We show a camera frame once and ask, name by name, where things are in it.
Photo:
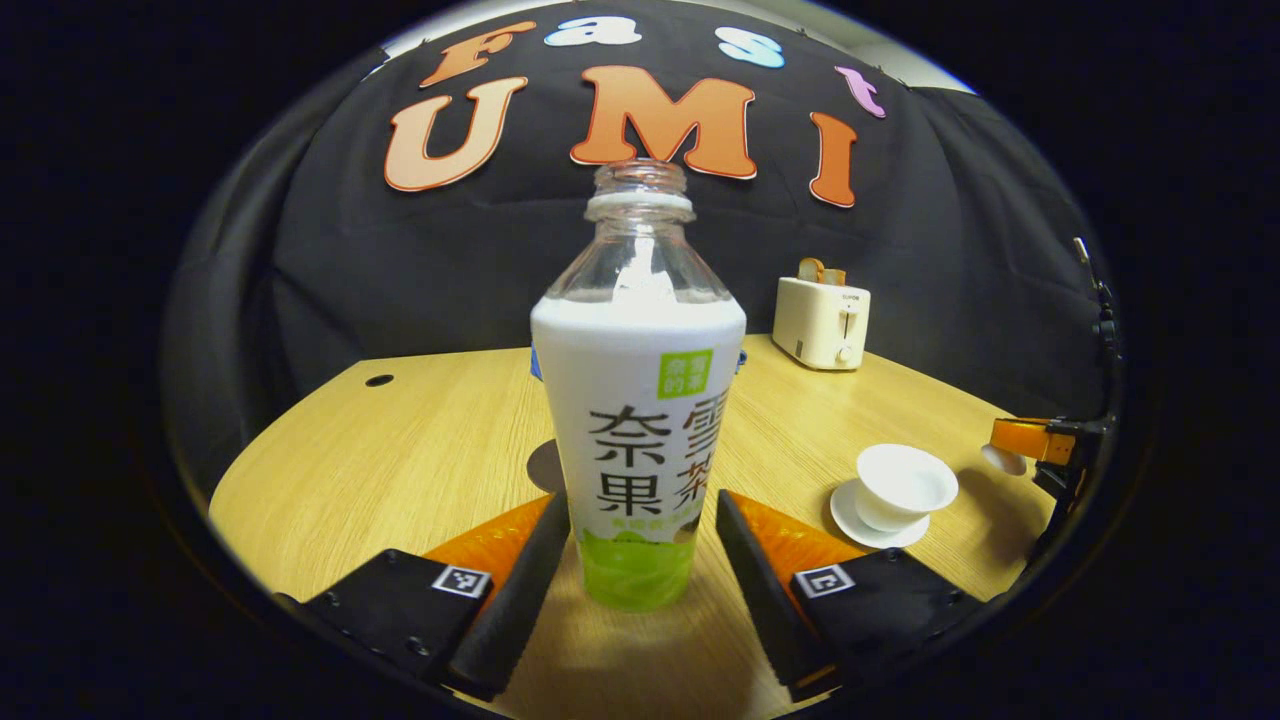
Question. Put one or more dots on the clear water bottle green label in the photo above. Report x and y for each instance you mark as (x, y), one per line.
(640, 400)

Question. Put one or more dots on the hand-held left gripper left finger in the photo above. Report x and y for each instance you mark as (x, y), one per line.
(515, 610)

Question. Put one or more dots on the dark round coaster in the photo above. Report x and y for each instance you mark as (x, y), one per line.
(545, 465)

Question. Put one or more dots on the white teacup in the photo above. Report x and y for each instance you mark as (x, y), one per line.
(900, 485)

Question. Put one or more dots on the toast slice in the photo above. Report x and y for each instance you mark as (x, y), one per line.
(810, 268)
(836, 275)

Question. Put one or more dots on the cream toaster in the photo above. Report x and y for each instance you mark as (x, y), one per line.
(815, 325)

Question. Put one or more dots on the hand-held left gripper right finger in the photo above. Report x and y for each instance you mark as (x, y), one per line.
(765, 600)

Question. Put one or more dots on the white saucer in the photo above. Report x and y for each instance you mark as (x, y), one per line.
(850, 520)

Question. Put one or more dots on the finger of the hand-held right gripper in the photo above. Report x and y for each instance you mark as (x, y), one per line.
(1025, 440)

